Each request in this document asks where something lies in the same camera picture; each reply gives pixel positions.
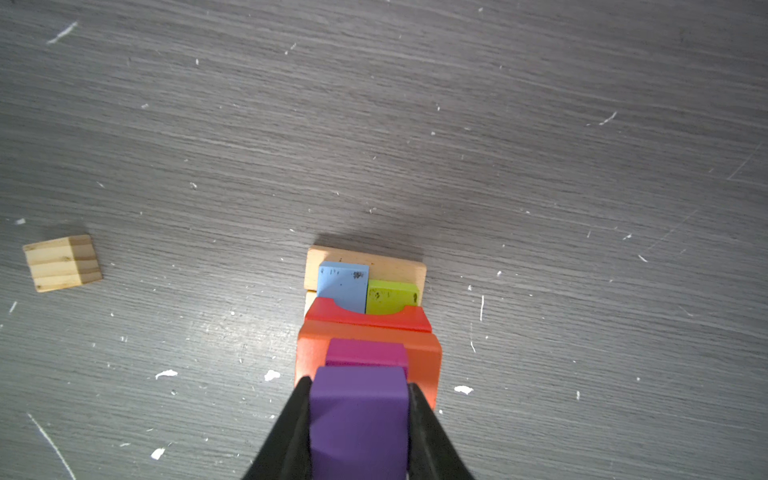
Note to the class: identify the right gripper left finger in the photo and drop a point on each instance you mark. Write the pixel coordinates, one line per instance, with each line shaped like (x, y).
(286, 452)

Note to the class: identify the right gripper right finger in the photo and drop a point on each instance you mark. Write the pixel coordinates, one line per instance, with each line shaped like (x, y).
(431, 455)

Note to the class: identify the purple wood cube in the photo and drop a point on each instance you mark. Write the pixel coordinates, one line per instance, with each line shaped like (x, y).
(359, 423)

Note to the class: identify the orange wood block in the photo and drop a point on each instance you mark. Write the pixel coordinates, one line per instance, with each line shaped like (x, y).
(423, 350)

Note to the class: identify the magenta wood cube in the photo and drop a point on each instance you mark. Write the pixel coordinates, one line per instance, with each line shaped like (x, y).
(351, 352)

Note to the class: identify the red arch wood block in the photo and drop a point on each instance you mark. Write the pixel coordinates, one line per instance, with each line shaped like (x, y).
(410, 318)

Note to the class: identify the natural wood block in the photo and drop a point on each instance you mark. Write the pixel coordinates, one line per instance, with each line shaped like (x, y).
(381, 267)
(309, 300)

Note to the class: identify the green wood block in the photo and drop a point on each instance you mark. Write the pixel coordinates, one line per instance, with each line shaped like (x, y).
(389, 297)

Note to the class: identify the blue wood block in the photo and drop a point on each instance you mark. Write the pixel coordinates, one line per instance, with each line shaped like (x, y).
(346, 284)

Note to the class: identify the small natural wood cube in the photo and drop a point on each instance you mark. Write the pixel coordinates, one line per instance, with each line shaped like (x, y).
(62, 263)

